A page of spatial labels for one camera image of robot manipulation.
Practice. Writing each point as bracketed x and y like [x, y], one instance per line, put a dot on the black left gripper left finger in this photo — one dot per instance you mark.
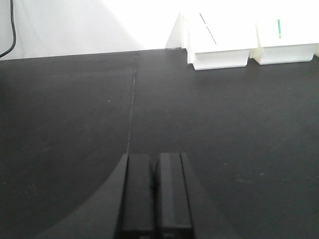
[138, 214]

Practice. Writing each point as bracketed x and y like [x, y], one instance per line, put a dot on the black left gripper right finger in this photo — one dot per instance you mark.
[173, 218]

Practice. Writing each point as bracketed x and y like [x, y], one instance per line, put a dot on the left white plastic bin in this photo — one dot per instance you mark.
[235, 36]

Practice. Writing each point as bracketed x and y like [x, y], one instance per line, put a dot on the white plastic bin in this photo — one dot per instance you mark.
[299, 43]
[235, 36]

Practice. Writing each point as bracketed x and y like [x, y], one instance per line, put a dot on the red glass stirring rod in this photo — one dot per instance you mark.
[207, 28]

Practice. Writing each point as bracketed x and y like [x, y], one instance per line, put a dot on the middle white plastic bin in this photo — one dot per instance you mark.
[299, 43]

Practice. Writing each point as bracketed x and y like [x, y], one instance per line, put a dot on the green glass stirring rod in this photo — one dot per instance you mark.
[279, 28]

